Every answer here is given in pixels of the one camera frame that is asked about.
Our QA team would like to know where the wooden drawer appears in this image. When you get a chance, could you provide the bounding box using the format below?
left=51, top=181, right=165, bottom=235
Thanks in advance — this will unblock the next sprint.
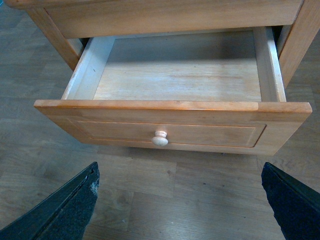
left=34, top=27, right=312, bottom=155

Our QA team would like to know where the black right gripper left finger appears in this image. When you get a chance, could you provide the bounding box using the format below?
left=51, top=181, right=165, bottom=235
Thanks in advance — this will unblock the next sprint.
left=0, top=162, right=100, bottom=240

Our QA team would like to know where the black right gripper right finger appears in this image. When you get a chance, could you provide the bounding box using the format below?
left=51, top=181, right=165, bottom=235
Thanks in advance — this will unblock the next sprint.
left=261, top=162, right=320, bottom=240

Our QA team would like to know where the wooden nightstand cabinet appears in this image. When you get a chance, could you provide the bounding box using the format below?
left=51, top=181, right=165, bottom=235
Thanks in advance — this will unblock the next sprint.
left=6, top=0, right=320, bottom=85

